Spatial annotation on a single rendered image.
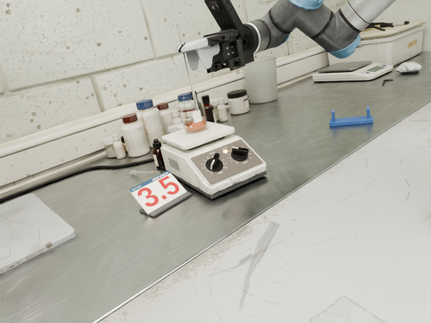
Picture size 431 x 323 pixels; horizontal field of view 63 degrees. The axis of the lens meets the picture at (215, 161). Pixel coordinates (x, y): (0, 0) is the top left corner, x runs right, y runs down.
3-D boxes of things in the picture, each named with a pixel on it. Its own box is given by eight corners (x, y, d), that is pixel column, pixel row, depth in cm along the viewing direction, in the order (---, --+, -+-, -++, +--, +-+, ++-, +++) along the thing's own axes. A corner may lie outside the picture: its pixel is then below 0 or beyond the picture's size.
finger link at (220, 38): (213, 44, 68) (240, 37, 74) (212, 36, 67) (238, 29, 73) (196, 47, 71) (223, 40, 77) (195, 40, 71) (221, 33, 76)
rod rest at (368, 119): (372, 119, 86) (372, 104, 85) (373, 123, 83) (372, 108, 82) (329, 122, 90) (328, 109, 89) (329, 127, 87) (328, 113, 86)
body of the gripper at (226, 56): (230, 71, 74) (261, 59, 81) (222, 28, 70) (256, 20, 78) (204, 74, 79) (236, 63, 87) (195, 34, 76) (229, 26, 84)
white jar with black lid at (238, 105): (230, 116, 117) (226, 95, 115) (229, 111, 124) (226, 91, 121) (251, 112, 117) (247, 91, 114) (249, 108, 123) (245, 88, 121)
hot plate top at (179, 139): (237, 131, 70) (236, 127, 70) (185, 150, 65) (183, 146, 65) (208, 124, 80) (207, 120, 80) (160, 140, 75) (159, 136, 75)
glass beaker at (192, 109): (214, 128, 74) (207, 90, 71) (198, 137, 70) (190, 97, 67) (193, 128, 77) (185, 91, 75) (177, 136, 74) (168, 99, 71)
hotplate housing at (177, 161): (269, 175, 67) (263, 136, 64) (211, 202, 61) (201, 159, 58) (211, 154, 85) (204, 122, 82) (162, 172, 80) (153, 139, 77)
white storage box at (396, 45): (427, 52, 160) (428, 18, 155) (392, 69, 139) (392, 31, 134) (362, 57, 183) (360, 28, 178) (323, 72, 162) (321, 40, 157)
